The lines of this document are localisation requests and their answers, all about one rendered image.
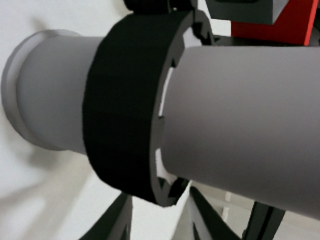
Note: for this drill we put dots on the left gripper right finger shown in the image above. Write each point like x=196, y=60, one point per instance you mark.
x=205, y=222

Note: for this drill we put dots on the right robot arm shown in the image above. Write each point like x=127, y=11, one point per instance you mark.
x=251, y=11

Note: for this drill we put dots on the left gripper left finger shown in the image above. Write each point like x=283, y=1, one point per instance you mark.
x=115, y=223

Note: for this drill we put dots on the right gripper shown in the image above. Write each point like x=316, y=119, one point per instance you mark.
x=293, y=28

